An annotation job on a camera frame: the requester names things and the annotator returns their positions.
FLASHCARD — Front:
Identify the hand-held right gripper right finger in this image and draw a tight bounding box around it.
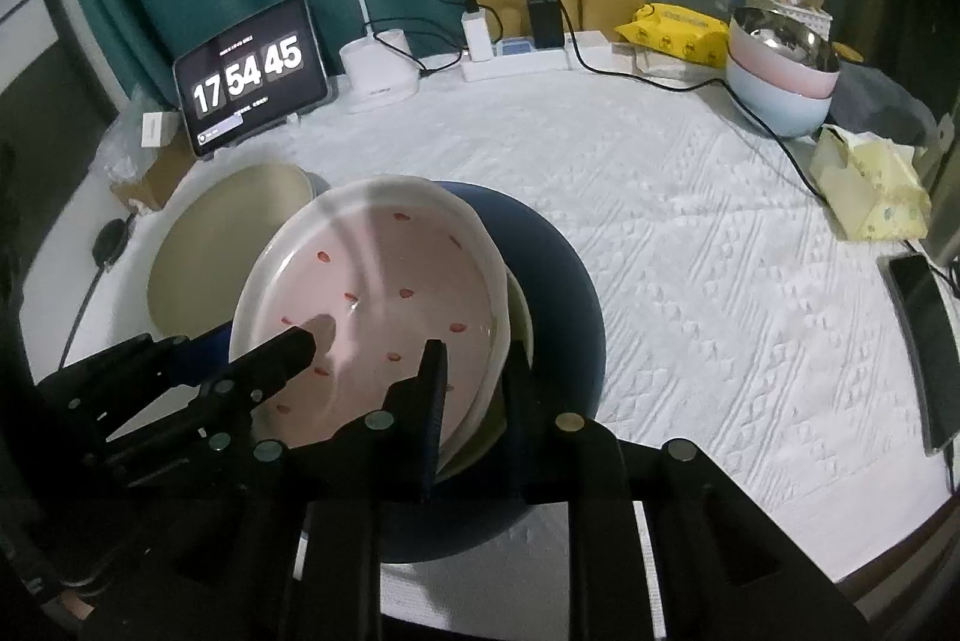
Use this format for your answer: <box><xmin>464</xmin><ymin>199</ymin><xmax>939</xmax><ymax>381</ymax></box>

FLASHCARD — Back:
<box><xmin>502</xmin><ymin>343</ymin><xmax>880</xmax><ymax>641</ymax></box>

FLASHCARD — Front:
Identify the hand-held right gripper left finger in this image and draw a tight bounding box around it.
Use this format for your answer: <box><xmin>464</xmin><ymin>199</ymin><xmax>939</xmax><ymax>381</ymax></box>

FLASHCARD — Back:
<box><xmin>88</xmin><ymin>339</ymin><xmax>451</xmax><ymax>641</ymax></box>

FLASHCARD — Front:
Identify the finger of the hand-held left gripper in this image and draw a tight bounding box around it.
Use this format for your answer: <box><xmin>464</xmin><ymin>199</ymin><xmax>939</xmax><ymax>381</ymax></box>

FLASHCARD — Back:
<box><xmin>156</xmin><ymin>323</ymin><xmax>234</xmax><ymax>388</ymax></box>
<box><xmin>216</xmin><ymin>327</ymin><xmax>321</xmax><ymax>403</ymax></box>

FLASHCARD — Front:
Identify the cream bowl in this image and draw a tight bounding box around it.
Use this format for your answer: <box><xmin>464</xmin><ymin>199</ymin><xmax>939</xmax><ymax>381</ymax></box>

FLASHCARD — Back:
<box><xmin>433</xmin><ymin>265</ymin><xmax>539</xmax><ymax>485</ymax></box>

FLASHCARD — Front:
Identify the beige plate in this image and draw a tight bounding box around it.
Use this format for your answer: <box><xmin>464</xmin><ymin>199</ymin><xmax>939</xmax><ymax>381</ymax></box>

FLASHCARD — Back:
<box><xmin>147</xmin><ymin>161</ymin><xmax>332</xmax><ymax>343</ymax></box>

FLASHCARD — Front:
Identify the pink spotted bowl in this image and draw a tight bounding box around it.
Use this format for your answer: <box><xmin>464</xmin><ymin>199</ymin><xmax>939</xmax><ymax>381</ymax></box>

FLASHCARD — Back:
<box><xmin>228</xmin><ymin>175</ymin><xmax>515</xmax><ymax>474</ymax></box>

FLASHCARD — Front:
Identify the black round puck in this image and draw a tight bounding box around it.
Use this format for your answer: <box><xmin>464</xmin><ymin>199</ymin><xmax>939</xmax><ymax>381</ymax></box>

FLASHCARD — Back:
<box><xmin>89</xmin><ymin>218</ymin><xmax>131</xmax><ymax>271</ymax></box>

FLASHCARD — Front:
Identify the cardboard box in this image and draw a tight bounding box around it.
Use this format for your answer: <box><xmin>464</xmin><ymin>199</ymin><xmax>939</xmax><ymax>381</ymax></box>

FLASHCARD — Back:
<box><xmin>112</xmin><ymin>141</ymin><xmax>198</xmax><ymax>211</ymax></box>

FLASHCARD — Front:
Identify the small white box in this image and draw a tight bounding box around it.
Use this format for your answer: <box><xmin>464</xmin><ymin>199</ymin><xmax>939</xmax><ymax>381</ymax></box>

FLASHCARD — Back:
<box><xmin>142</xmin><ymin>111</ymin><xmax>182</xmax><ymax>149</ymax></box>

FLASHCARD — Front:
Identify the tablet with clock display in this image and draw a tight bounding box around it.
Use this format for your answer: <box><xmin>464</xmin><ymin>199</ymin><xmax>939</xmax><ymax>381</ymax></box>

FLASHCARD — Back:
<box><xmin>172</xmin><ymin>0</ymin><xmax>334</xmax><ymax>157</ymax></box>

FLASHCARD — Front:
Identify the white power strip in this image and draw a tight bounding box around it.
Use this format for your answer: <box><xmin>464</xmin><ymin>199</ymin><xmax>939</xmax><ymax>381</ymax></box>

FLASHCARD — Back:
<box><xmin>460</xmin><ymin>31</ymin><xmax>611</xmax><ymax>84</ymax></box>

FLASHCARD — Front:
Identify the light blue bowl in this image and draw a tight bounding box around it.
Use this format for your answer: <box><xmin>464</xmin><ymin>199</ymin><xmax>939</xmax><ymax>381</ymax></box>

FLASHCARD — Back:
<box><xmin>725</xmin><ymin>59</ymin><xmax>834</xmax><ymax>139</ymax></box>

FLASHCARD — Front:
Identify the yellow wipes pack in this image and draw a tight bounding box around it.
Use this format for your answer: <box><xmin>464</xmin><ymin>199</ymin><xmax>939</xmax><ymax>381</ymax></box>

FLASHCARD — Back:
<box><xmin>614</xmin><ymin>1</ymin><xmax>733</xmax><ymax>69</ymax></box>

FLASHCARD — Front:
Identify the black smartphone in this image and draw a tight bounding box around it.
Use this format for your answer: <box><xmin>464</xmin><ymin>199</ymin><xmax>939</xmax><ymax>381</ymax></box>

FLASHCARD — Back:
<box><xmin>877</xmin><ymin>251</ymin><xmax>960</xmax><ymax>459</ymax></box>

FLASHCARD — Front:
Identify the crumpled yellow cloth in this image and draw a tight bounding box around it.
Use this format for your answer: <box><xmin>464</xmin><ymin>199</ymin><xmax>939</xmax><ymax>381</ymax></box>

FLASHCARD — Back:
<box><xmin>811</xmin><ymin>124</ymin><xmax>933</xmax><ymax>244</ymax></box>

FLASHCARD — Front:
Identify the pale pink bowl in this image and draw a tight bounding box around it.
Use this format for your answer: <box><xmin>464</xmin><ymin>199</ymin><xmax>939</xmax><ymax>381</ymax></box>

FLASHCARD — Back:
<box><xmin>725</xmin><ymin>21</ymin><xmax>842</xmax><ymax>101</ymax></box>

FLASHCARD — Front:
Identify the steel bowl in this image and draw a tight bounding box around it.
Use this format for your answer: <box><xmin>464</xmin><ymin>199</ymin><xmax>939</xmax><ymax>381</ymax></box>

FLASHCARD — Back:
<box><xmin>730</xmin><ymin>4</ymin><xmax>840</xmax><ymax>73</ymax></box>

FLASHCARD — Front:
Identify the grey cloth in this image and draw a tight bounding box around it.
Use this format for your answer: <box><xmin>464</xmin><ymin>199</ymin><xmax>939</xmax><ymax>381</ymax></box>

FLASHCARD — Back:
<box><xmin>828</xmin><ymin>62</ymin><xmax>939</xmax><ymax>148</ymax></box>

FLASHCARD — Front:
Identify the black puck cable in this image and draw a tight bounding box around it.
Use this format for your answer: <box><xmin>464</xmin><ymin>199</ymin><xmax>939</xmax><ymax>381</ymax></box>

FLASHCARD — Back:
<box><xmin>59</xmin><ymin>269</ymin><xmax>103</xmax><ymax>373</ymax></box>

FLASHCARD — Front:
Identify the desk lamp black cable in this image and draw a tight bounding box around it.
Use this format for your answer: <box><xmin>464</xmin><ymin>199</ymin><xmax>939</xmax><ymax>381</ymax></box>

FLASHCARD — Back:
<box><xmin>363</xmin><ymin>20</ymin><xmax>467</xmax><ymax>82</ymax></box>

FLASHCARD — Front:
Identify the long black charger cable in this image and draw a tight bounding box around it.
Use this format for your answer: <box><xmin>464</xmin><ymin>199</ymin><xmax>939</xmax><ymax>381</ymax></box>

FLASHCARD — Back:
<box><xmin>528</xmin><ymin>0</ymin><xmax>838</xmax><ymax>208</ymax></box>

